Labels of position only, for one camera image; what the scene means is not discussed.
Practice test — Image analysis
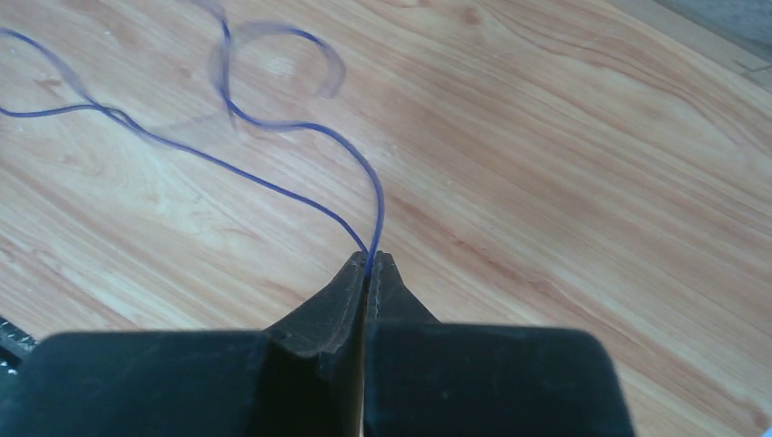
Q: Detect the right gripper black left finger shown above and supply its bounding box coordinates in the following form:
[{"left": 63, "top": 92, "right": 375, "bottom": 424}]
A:
[{"left": 1, "top": 252, "right": 368, "bottom": 436}]

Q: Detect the wire bundle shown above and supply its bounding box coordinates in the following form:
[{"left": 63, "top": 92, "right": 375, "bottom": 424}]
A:
[{"left": 0, "top": 0, "right": 387, "bottom": 276}]

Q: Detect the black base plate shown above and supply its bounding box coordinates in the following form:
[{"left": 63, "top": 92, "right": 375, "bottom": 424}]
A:
[{"left": 0, "top": 318, "right": 38, "bottom": 369}]

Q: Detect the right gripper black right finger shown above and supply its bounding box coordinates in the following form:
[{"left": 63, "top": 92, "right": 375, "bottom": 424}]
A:
[{"left": 364, "top": 253, "right": 635, "bottom": 436}]

